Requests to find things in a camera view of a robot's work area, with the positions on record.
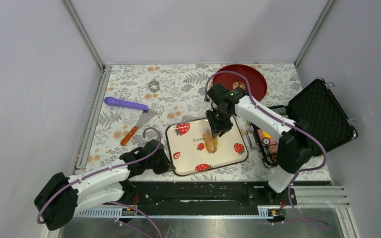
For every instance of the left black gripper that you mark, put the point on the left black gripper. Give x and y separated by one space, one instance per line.
166 166

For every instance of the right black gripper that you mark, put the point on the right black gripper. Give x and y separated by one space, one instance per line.
216 129

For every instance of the wooden dough roller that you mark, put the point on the wooden dough roller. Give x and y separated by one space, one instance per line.
208 141

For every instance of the strawberry print tray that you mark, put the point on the strawberry print tray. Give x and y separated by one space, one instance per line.
193 150

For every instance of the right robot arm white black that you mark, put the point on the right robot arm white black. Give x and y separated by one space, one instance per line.
295 144

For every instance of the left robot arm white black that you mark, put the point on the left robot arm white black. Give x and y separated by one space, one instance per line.
63 197

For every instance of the yellow dough disc in case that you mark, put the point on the yellow dough disc in case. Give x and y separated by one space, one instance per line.
265 134

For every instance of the red round plate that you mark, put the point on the red round plate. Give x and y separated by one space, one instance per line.
257 81

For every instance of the floral table mat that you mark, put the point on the floral table mat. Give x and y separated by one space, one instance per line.
179 99

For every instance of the black foam-lined case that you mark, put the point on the black foam-lined case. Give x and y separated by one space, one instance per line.
316 105

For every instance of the orange handle metal scraper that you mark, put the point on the orange handle metal scraper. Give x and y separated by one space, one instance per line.
144 118

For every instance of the metal ring cutter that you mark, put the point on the metal ring cutter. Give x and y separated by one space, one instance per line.
154 86

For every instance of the purple handle tool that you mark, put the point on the purple handle tool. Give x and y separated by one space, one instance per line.
111 101

